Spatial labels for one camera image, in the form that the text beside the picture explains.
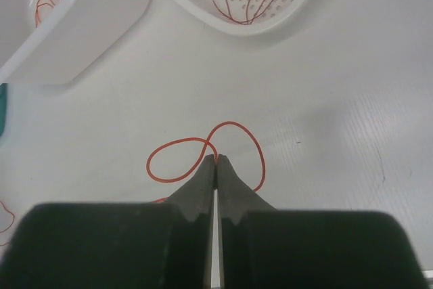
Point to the white solid plastic tub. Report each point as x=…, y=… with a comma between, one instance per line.
x=53, y=41

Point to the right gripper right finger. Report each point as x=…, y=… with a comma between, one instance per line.
x=264, y=247

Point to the ball of wires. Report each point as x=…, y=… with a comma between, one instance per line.
x=207, y=152

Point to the teal transparent plastic bin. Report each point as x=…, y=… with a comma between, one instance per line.
x=3, y=107

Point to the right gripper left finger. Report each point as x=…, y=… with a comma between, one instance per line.
x=117, y=245

